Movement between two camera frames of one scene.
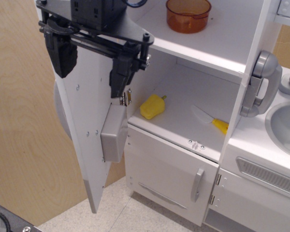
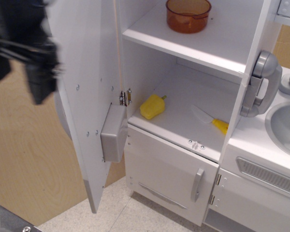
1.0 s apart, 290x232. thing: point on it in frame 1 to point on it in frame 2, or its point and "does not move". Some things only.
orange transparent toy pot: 187,16 does not move
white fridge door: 98,123 does not move
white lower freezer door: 180,181 does not move
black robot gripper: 103,25 to 18,32
